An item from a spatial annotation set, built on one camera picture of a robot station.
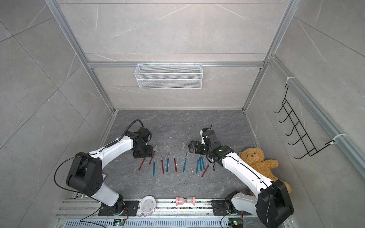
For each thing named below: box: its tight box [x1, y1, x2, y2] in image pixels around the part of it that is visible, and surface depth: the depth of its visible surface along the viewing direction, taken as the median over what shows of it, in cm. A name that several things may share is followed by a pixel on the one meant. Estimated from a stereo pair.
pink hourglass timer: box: [175, 196, 196, 206], surface depth 76 cm
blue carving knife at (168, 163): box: [166, 154, 170, 172], surface depth 91 cm
